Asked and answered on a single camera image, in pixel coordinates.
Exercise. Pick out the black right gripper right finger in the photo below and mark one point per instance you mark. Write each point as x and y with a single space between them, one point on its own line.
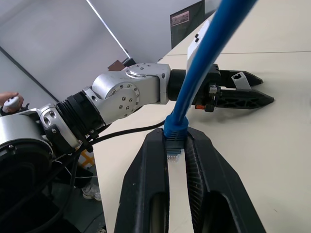
218 184

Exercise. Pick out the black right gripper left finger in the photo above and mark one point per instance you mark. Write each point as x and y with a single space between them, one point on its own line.
143 184

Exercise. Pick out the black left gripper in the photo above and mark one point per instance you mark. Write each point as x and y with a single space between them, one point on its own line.
213 77

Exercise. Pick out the white handheld controller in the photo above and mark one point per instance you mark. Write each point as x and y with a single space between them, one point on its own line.
12 102

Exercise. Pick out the silver robot torso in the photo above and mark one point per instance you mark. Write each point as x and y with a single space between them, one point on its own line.
22 150

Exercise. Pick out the white coupler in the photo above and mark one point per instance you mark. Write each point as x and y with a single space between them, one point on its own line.
241 82

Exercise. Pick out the white sneaker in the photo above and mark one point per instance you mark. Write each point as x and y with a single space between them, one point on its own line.
92 191

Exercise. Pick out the person's hand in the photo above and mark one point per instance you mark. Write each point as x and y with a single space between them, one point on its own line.
7 97

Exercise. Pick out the brown box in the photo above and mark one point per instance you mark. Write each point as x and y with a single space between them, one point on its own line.
116 65

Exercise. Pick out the dark computer monitor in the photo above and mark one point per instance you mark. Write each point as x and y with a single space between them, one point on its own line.
185 24

